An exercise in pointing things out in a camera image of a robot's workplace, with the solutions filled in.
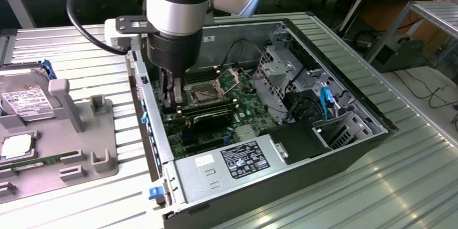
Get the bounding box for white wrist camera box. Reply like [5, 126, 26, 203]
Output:
[105, 18, 149, 53]

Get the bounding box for green RAM stick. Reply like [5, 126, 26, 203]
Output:
[0, 155, 78, 173]

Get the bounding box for blue disk wire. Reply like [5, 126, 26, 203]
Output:
[321, 86, 336, 121]

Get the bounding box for hard disk with blue rails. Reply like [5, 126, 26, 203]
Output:
[0, 58, 58, 122]

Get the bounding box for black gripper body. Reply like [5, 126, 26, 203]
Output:
[146, 28, 205, 76]

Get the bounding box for open black PC case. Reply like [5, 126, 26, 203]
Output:
[122, 18, 401, 229]

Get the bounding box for silver drive cage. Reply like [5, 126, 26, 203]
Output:
[256, 45, 360, 112]

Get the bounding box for silver CPU chip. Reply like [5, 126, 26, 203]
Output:
[0, 135, 35, 160]

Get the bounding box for black camera cable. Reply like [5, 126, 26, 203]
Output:
[66, 0, 133, 56]

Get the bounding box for aluminium frame profile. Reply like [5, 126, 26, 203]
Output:
[0, 28, 19, 65]

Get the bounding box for grey power supply unit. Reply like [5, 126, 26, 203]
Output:
[176, 134, 292, 204]

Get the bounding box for metal frame table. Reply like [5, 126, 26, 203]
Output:
[365, 0, 458, 66]

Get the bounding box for silver chipset heatsink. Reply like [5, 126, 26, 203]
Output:
[234, 125, 258, 140]

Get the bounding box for green motherboard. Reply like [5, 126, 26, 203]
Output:
[153, 64, 284, 159]

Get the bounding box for blue case latch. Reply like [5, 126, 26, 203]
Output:
[149, 186, 165, 200]

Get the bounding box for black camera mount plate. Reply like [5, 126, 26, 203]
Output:
[114, 15, 161, 36]

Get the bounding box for grey parts rack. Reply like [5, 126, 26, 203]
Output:
[0, 78, 122, 200]

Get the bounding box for long black expansion slot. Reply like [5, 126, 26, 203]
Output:
[185, 139, 228, 154]

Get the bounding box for CPU socket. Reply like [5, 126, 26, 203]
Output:
[186, 83, 225, 106]

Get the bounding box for metal socket cover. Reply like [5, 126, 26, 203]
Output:
[214, 67, 242, 97]

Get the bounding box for dark grey box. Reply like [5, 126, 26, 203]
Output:
[372, 35, 427, 73]

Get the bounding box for black plastic shroud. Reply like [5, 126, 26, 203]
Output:
[260, 120, 333, 165]

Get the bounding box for metal disk bay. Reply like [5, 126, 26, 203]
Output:
[313, 110, 390, 151]

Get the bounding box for long black wire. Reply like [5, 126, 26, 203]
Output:
[221, 39, 266, 70]

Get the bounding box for black wire bundle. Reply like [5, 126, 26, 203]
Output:
[286, 89, 329, 124]

